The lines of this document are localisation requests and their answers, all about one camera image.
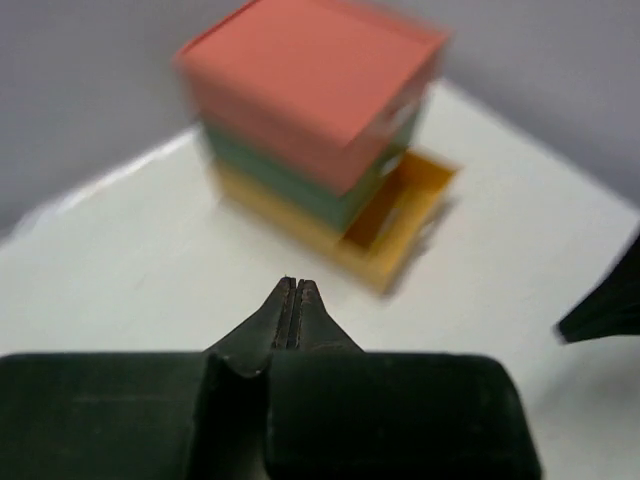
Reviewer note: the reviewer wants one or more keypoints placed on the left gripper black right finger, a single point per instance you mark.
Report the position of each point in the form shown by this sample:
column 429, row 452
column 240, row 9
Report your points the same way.
column 337, row 412

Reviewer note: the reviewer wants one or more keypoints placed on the yellow bottom drawer box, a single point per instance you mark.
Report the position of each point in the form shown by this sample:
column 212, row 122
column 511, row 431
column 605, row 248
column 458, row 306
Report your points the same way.
column 378, row 245

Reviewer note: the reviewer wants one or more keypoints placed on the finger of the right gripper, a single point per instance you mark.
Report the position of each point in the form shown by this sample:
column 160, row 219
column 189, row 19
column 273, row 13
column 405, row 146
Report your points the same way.
column 611, row 309

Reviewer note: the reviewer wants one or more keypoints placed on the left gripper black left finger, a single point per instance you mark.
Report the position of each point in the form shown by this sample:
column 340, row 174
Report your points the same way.
column 142, row 415

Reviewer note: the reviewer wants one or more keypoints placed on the green drawer box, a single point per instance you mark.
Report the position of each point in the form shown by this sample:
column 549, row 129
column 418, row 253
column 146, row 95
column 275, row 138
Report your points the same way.
column 336, row 211

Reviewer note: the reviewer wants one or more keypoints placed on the salmon top drawer box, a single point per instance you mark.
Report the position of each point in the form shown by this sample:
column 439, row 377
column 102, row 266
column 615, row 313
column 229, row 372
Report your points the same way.
column 324, row 85

